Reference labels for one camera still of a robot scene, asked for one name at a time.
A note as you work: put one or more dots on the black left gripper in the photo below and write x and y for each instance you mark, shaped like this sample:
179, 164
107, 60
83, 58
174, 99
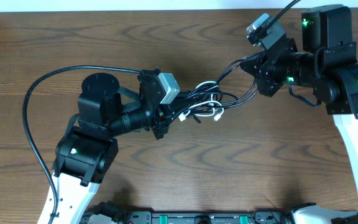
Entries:
158, 123

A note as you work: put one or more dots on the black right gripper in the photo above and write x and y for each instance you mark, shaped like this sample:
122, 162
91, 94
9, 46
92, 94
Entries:
269, 86

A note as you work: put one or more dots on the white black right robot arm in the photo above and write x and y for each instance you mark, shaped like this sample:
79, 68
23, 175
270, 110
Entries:
328, 64

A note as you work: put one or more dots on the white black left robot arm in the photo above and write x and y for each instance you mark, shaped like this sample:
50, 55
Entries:
88, 148

